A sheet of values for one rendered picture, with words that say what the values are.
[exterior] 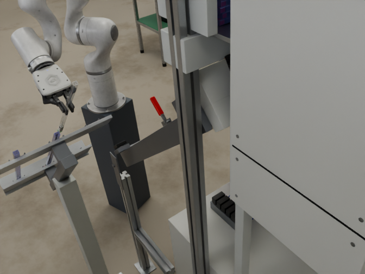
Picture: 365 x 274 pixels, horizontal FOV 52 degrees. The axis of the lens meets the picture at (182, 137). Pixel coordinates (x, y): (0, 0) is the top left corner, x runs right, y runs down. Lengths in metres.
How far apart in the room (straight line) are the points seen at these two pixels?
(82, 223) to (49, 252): 0.82
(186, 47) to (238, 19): 0.13
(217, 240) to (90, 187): 1.33
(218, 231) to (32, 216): 1.39
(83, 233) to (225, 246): 0.52
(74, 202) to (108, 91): 0.64
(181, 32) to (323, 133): 0.31
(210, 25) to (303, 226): 0.40
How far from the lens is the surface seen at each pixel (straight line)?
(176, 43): 0.73
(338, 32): 0.51
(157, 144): 1.11
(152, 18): 3.85
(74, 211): 1.35
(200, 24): 0.69
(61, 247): 2.21
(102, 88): 1.76
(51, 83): 1.30
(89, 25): 1.64
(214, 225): 1.33
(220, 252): 1.26
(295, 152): 0.64
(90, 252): 1.53
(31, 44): 1.37
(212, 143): 2.63
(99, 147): 1.97
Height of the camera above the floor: 1.66
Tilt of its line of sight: 38 degrees down
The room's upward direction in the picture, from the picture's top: 5 degrees counter-clockwise
